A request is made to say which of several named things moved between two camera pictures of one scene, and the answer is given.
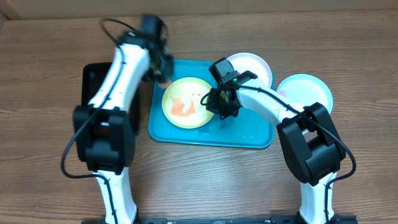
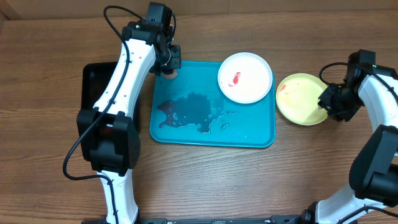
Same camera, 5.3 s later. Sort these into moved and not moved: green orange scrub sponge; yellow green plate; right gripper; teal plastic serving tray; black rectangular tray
Moved: green orange scrub sponge; yellow green plate; right gripper
Not moved: teal plastic serving tray; black rectangular tray
